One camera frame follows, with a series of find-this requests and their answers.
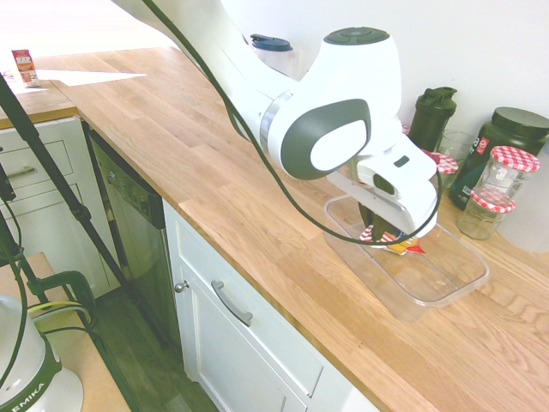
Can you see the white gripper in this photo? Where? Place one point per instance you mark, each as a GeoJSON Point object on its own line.
{"type": "Point", "coordinates": [403, 210]}

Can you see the red white chip bag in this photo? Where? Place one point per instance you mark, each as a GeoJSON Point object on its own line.
{"type": "Point", "coordinates": [399, 245]}

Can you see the clear plastic container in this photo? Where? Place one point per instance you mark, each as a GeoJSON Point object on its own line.
{"type": "Point", "coordinates": [433, 283]}

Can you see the glass jar red checkered lid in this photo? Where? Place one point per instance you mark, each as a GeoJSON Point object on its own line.
{"type": "Point", "coordinates": [447, 165]}
{"type": "Point", "coordinates": [406, 130]}
{"type": "Point", "coordinates": [482, 219]}
{"type": "Point", "coordinates": [508, 171]}

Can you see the clear drinking glass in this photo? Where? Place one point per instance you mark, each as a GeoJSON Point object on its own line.
{"type": "Point", "coordinates": [456, 143]}

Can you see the dark green shaker bottle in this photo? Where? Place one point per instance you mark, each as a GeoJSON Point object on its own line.
{"type": "Point", "coordinates": [431, 118]}

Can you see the dark Vega protein tub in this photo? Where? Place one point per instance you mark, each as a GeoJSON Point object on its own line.
{"type": "Point", "coordinates": [514, 129]}

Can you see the white kitchen cabinet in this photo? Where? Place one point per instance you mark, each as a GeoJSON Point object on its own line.
{"type": "Point", "coordinates": [240, 343]}

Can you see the silver cabinet knob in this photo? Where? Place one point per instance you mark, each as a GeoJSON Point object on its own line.
{"type": "Point", "coordinates": [181, 286]}

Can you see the clear pitcher with blue lid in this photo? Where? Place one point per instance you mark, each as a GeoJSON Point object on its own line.
{"type": "Point", "coordinates": [270, 43]}

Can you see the dark dishwasher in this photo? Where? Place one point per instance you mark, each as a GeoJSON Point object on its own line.
{"type": "Point", "coordinates": [133, 223]}

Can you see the dark green clamp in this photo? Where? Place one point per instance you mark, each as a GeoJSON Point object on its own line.
{"type": "Point", "coordinates": [64, 279]}

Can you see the white drawer cabinet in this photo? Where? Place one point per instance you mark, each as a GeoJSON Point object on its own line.
{"type": "Point", "coordinates": [51, 146]}

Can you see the red and white carton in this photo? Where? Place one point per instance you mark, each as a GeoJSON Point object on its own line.
{"type": "Point", "coordinates": [25, 68]}

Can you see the black camera tripod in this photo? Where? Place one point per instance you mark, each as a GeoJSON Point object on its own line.
{"type": "Point", "coordinates": [56, 171]}

